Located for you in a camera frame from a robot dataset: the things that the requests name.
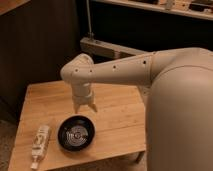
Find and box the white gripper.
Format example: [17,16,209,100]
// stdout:
[72,83,97,114]

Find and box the white plastic bottle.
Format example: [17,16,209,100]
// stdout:
[31,125,50,170]

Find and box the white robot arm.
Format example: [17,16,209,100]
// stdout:
[60,47,213,171]

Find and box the black ceramic bowl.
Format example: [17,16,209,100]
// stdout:
[57,115,95,152]

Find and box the wooden table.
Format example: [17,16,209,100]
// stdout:
[8,81,146,171]

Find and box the vertical metal pole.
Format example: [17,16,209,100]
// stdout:
[86,0,94,40]

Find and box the upper wooden shelf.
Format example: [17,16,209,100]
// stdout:
[94,0,213,21]

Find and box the metal shelf rail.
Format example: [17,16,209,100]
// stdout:
[80,37,144,59]

